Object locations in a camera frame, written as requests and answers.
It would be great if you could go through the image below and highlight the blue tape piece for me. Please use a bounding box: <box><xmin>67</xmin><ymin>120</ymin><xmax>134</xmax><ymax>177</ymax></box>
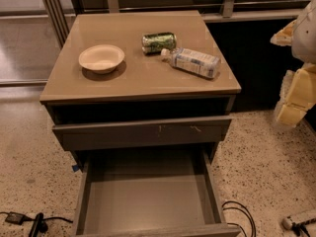
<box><xmin>72</xmin><ymin>165</ymin><xmax>80</xmax><ymax>172</ymax></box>

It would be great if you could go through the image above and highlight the clear plastic water bottle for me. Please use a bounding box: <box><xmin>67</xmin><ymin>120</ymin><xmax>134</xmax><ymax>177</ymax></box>
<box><xmin>161</xmin><ymin>47</ymin><xmax>220</xmax><ymax>79</ymax></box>

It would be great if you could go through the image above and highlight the green soda can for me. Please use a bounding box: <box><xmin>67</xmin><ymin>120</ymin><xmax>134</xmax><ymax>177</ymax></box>
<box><xmin>141</xmin><ymin>32</ymin><xmax>177</xmax><ymax>54</ymax></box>

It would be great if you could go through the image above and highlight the grey top drawer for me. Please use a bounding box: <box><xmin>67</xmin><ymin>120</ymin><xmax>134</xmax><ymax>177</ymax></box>
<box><xmin>52</xmin><ymin>116</ymin><xmax>231</xmax><ymax>151</ymax></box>

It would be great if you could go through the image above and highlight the white power strip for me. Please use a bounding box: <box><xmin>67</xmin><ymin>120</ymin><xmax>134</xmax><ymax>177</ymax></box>
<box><xmin>282</xmin><ymin>209</ymin><xmax>316</xmax><ymax>230</ymax></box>

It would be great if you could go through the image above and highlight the white paper bowl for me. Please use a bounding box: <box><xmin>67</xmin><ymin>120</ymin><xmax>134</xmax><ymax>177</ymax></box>
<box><xmin>78</xmin><ymin>44</ymin><xmax>124</xmax><ymax>74</ymax></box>

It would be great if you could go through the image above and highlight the open grey middle drawer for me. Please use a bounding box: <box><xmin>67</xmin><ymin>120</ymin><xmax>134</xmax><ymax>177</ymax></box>
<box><xmin>71</xmin><ymin>145</ymin><xmax>241</xmax><ymax>237</ymax></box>

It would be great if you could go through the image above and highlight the grey drawer cabinet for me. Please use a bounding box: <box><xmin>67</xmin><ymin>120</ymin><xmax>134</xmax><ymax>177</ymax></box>
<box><xmin>39</xmin><ymin>10</ymin><xmax>242</xmax><ymax>237</ymax></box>

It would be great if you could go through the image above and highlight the black cable left floor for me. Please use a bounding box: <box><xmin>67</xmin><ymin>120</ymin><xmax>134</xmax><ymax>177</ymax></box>
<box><xmin>0</xmin><ymin>210</ymin><xmax>74</xmax><ymax>237</ymax></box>

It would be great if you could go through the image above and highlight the black cable on floor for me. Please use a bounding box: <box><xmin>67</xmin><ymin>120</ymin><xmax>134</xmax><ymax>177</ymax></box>
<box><xmin>221</xmin><ymin>199</ymin><xmax>257</xmax><ymax>237</ymax></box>

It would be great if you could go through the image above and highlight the black power adapter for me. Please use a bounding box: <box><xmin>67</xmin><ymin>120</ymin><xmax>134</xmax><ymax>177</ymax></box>
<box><xmin>5</xmin><ymin>212</ymin><xmax>25</xmax><ymax>225</ymax></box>

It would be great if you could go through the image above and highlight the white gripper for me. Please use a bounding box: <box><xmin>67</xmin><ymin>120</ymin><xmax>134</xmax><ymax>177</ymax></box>
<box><xmin>270</xmin><ymin>0</ymin><xmax>316</xmax><ymax>127</ymax></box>

